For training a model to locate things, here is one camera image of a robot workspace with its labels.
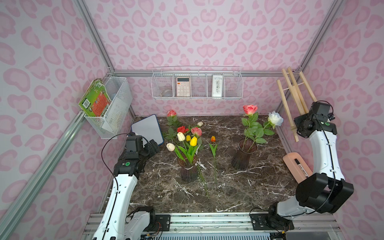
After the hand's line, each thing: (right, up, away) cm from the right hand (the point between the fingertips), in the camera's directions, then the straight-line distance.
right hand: (298, 118), depth 78 cm
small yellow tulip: (-59, -12, +26) cm, 66 cm away
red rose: (-64, -6, +28) cm, 70 cm away
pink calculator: (-62, +21, +15) cm, 67 cm away
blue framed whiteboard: (-90, -6, +36) cm, 97 cm away
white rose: (-16, -1, -7) cm, 17 cm away
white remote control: (-40, +21, +14) cm, 48 cm away
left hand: (-77, -14, -1) cm, 78 cm away
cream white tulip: (-61, -10, -7) cm, 62 cm away
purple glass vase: (-28, -23, +7) cm, 37 cm away
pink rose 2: (-72, +2, +38) cm, 82 cm away
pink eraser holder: (+2, -24, +11) cm, 27 cm away
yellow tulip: (-55, -15, -7) cm, 58 cm away
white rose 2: (-65, -14, -10) cm, 67 cm away
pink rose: (-23, -6, -2) cm, 24 cm away
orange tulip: (-42, -20, +21) cm, 51 cm away
